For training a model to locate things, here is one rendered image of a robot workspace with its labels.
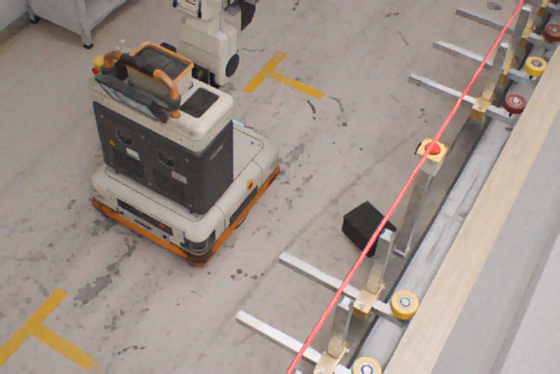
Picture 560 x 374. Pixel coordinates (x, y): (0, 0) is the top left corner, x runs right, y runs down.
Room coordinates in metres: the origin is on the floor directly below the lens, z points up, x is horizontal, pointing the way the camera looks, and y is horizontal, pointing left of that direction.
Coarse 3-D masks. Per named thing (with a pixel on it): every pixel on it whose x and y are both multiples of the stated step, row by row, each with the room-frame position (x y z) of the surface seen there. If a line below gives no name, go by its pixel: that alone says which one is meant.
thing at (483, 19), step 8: (464, 8) 2.61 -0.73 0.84; (464, 16) 2.58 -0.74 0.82; (472, 16) 2.57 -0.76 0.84; (480, 16) 2.56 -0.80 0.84; (488, 16) 2.56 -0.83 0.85; (488, 24) 2.53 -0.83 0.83; (496, 24) 2.52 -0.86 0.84; (504, 24) 2.52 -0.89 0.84; (504, 32) 2.50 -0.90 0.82; (512, 32) 2.48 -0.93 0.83; (528, 40) 2.45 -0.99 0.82; (536, 40) 2.44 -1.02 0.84; (544, 40) 2.43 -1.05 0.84
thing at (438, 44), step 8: (440, 40) 2.39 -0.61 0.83; (440, 48) 2.36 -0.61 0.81; (448, 48) 2.35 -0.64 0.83; (456, 48) 2.35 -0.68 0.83; (456, 56) 2.33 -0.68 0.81; (464, 56) 2.32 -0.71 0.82; (472, 56) 2.31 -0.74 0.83; (480, 56) 2.31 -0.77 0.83; (488, 64) 2.27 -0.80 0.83; (512, 72) 2.23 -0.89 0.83; (520, 72) 2.23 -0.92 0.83; (520, 80) 2.20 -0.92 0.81; (528, 80) 2.19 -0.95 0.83
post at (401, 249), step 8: (424, 176) 1.39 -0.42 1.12; (416, 184) 1.40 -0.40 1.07; (424, 184) 1.39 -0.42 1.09; (416, 192) 1.40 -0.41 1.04; (424, 192) 1.40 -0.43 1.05; (416, 200) 1.39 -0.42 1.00; (408, 208) 1.40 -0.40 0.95; (416, 208) 1.39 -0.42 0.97; (408, 216) 1.40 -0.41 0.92; (416, 216) 1.39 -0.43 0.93; (408, 224) 1.40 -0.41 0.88; (400, 232) 1.40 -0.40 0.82; (408, 232) 1.39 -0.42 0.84; (400, 240) 1.40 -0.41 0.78; (408, 240) 1.39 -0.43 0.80; (400, 248) 1.40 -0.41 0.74; (408, 248) 1.41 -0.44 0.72; (400, 256) 1.39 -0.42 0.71
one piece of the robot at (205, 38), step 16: (176, 0) 2.22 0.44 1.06; (192, 0) 2.20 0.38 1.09; (208, 0) 2.17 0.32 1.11; (224, 0) 2.27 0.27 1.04; (192, 16) 2.26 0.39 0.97; (208, 16) 2.18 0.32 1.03; (192, 32) 2.27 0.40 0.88; (208, 32) 2.22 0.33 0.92; (224, 32) 2.25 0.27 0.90; (192, 48) 2.26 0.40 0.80; (208, 48) 2.22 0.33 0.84; (224, 48) 2.21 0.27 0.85; (240, 48) 2.31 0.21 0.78; (208, 64) 2.22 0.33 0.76; (224, 64) 2.21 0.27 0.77; (240, 64) 2.31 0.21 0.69; (224, 80) 2.21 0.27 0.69
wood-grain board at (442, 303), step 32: (544, 96) 2.02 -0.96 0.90; (544, 128) 1.85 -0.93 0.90; (512, 160) 1.69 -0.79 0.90; (480, 192) 1.53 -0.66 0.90; (512, 192) 1.54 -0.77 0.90; (480, 224) 1.40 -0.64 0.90; (448, 256) 1.27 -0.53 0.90; (480, 256) 1.28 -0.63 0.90; (448, 288) 1.15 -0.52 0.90; (416, 320) 1.04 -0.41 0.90; (448, 320) 1.04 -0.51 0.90; (416, 352) 0.94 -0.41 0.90
